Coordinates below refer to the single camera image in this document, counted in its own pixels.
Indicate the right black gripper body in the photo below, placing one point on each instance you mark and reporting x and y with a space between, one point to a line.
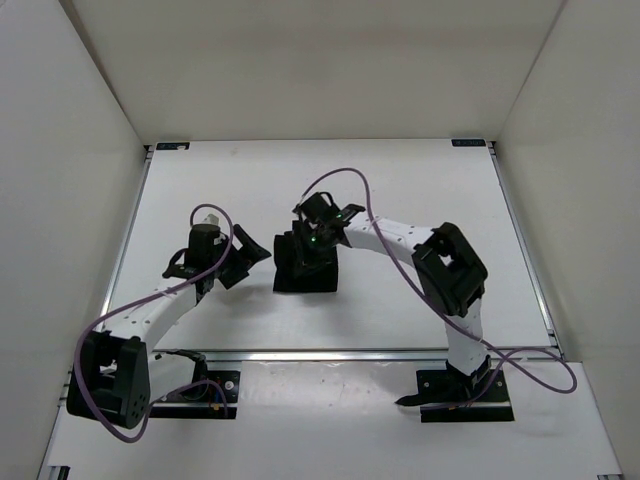
324 247

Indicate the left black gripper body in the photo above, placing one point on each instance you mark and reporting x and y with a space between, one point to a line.
233 255

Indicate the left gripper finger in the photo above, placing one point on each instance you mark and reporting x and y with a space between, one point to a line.
250 251
232 272

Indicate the black skirt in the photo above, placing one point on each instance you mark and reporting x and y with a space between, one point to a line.
296 274

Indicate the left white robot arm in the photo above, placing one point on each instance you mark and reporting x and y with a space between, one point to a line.
119 374

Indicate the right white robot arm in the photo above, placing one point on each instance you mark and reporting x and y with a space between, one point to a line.
451 275

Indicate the left table label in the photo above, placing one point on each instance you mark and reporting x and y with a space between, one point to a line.
172 146

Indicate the table label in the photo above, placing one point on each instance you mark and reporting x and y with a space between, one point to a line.
468 142
172 146

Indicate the right table label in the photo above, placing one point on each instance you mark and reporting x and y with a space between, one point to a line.
468 142

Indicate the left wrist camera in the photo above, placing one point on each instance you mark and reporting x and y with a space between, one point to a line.
210 219

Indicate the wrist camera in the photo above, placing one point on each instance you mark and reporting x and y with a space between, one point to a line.
210 219
317 208

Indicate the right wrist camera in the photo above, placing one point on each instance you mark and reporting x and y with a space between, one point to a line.
317 208

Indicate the left aluminium side rail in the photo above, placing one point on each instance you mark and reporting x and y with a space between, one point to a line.
115 273

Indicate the aluminium side rail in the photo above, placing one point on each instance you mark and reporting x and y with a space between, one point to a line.
536 285
115 273

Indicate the aluminium front rail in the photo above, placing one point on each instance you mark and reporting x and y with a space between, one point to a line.
325 355

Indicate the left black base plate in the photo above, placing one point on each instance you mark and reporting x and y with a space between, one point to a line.
204 402

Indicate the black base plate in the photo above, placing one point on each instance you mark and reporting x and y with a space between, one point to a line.
441 399
204 402

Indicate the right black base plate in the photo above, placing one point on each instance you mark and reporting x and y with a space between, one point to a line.
441 399

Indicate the right aluminium side rail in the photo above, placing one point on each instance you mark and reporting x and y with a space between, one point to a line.
536 285

